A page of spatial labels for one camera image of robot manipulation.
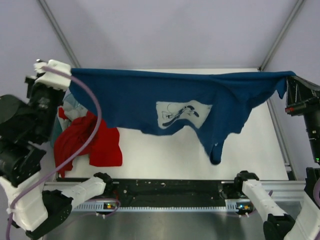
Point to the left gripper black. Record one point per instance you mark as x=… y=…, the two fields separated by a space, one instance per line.
x=33 y=85

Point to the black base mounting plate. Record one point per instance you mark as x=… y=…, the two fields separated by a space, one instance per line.
x=172 y=193

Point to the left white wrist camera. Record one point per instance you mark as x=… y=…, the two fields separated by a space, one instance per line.
x=54 y=74

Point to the aluminium frame post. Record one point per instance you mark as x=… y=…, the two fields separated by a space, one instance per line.
x=299 y=4
x=58 y=32

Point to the blue t shirt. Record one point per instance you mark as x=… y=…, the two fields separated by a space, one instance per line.
x=161 y=104

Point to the grey white t shirt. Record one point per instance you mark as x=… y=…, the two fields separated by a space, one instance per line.
x=68 y=113

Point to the right aluminium frame post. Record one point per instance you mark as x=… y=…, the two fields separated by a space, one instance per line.
x=299 y=4

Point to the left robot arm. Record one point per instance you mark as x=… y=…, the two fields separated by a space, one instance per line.
x=23 y=127

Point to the white slotted cable duct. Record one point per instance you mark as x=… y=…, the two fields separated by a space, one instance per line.
x=228 y=205

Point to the left aluminium frame post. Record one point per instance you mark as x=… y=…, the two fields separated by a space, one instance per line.
x=58 y=32

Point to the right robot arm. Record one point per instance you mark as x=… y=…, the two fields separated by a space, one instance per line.
x=294 y=212

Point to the front aluminium frame rail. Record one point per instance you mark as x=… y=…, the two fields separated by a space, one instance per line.
x=283 y=191

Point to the teal plastic basket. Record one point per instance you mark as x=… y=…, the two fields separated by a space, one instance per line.
x=58 y=128

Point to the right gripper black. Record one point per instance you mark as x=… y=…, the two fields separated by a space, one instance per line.
x=299 y=94

